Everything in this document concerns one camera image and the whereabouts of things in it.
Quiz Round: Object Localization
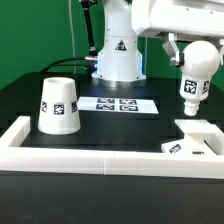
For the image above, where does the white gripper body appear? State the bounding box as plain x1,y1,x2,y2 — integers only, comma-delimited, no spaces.
132,0,224,38

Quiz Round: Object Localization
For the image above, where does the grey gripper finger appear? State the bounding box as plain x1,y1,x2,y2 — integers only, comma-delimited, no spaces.
162,33,184,67
218,38,224,65

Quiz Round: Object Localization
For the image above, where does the white lamp bulb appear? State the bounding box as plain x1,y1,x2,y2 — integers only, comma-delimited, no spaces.
180,41,220,116

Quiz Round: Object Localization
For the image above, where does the white lamp base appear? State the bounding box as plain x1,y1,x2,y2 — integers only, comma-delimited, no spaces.
161,119,224,156

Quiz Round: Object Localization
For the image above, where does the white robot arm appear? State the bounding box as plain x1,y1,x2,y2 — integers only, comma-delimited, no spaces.
93,0,224,86

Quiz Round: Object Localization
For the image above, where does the white conical lamp shade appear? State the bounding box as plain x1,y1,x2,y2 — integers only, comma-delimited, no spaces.
38,77,81,135

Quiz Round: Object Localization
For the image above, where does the white marker sheet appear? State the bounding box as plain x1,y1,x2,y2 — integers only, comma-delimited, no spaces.
78,96,158,114

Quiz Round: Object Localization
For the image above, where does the white U-shaped fence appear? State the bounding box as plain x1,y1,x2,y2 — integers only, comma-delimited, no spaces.
0,116,224,179

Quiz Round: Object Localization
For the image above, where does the black cable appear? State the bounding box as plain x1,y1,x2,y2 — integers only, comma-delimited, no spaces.
40,0,100,73

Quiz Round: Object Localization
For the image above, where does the white cable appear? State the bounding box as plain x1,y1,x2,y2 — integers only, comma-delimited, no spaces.
67,0,78,74

